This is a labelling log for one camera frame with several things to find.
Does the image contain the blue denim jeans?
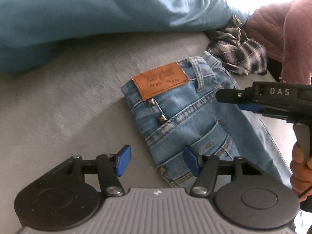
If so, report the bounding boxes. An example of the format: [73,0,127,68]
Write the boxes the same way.
[122,53,291,190]

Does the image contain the right hand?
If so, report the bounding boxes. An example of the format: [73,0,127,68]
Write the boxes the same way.
[290,142,312,196]

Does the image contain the black white plaid shirt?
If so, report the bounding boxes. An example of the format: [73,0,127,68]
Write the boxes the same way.
[205,16,268,75]

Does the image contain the person in pink jacket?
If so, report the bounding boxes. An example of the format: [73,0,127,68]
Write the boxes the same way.
[244,0,311,85]

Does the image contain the grey bed sheet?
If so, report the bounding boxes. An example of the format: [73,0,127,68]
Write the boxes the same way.
[1,32,209,233]

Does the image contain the teal blue duvet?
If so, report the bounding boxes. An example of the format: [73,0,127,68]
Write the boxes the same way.
[1,0,252,74]

